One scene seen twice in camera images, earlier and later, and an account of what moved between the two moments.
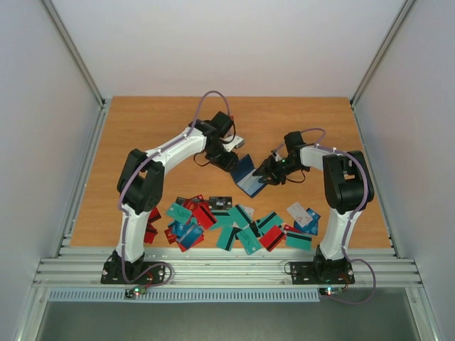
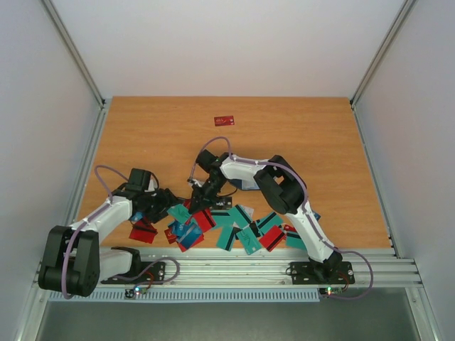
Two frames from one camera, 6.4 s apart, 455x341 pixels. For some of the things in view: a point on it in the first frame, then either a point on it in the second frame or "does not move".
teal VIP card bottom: [249, 240] does not move
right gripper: [271, 169] → [202, 194]
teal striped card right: [298, 240] does not move
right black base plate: [324, 273] does not move
